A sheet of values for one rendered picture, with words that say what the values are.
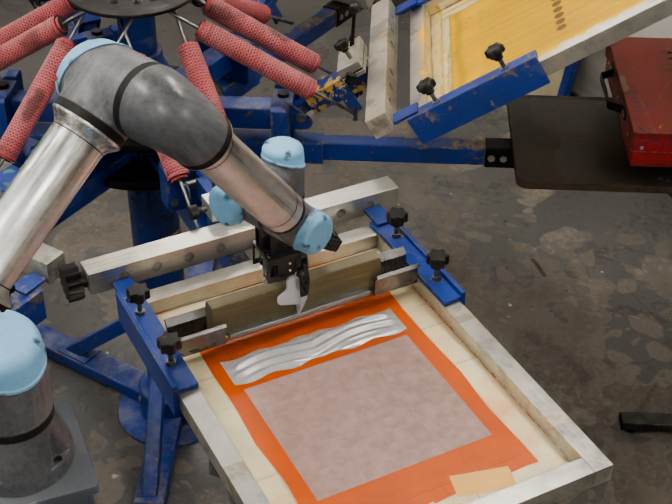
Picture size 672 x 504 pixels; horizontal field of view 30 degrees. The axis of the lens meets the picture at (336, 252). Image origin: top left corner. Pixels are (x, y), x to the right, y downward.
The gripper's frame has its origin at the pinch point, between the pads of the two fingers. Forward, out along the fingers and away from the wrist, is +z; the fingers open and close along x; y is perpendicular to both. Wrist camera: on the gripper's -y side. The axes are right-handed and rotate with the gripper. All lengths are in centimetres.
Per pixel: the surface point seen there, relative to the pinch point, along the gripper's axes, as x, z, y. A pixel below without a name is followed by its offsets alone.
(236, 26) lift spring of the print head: -76, -19, -21
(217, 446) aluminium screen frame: 27.7, 1.8, 28.0
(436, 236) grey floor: -122, 101, -111
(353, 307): 1.5, 5.3, -11.8
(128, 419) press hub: -84, 100, 13
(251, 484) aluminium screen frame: 38.1, 1.8, 26.4
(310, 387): 18.4, 5.3, 6.0
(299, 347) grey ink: 8.0, 4.7, 3.2
